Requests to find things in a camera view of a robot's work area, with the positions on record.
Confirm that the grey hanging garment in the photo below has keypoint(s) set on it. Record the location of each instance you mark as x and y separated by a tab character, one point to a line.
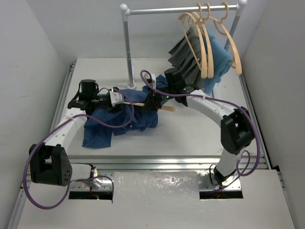
187	71

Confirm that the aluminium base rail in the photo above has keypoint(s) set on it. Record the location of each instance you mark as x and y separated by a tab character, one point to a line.
251	160

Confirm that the light blue hanging garment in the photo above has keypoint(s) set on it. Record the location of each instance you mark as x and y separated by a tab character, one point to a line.
221	63

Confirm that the beige hanger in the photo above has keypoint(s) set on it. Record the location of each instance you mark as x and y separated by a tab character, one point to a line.
207	63
220	27
192	24
166	108

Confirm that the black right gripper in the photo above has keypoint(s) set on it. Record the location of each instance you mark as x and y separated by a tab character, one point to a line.
152	103

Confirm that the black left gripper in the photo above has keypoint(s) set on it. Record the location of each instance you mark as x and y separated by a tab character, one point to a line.
114	108

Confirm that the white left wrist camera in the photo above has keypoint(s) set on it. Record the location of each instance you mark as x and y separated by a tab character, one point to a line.
116	97

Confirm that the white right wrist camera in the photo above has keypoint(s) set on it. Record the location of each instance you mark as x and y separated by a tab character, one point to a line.
151	79

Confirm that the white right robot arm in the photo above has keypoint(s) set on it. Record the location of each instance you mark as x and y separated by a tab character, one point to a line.
236	128

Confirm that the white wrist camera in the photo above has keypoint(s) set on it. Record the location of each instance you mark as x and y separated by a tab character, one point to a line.
151	79
116	97

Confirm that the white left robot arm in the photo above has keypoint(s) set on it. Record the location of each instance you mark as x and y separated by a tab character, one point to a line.
50	163

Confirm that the metal clothes rack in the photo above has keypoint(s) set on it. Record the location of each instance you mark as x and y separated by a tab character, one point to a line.
216	12

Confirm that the blue plaid shirt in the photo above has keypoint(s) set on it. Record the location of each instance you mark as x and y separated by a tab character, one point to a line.
97	135

